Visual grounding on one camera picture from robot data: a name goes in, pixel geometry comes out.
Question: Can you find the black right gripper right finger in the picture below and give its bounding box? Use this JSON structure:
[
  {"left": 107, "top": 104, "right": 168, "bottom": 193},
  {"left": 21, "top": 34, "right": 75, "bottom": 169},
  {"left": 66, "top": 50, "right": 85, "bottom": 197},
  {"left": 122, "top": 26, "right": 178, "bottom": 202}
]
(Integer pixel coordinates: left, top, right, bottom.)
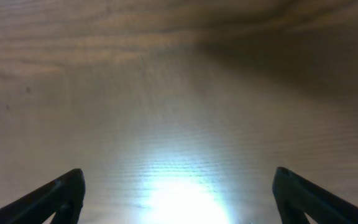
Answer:
[{"left": 272, "top": 167, "right": 358, "bottom": 224}]

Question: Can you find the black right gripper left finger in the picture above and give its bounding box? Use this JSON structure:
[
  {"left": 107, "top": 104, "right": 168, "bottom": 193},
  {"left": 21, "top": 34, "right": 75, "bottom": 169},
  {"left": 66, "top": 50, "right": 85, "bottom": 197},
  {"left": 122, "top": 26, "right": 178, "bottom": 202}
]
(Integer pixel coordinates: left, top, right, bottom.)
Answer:
[{"left": 0, "top": 169, "right": 85, "bottom": 224}]

